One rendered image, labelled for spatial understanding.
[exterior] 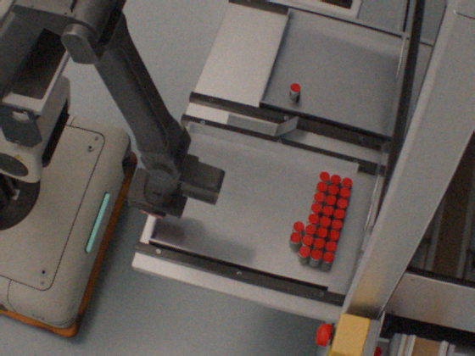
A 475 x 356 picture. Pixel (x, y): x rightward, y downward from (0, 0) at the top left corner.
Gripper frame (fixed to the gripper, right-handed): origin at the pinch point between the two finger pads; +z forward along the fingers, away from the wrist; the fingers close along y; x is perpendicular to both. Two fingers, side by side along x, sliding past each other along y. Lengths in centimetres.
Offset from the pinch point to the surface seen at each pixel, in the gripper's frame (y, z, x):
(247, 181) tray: 14.7, 0.5, 12.2
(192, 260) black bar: 9.5, -0.2, -6.8
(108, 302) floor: -9, 94, 7
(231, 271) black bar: 16.8, -1.5, -6.9
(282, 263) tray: 25.3, -1.2, -2.1
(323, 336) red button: 33.5, -15.8, -18.7
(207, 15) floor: -11, 93, 117
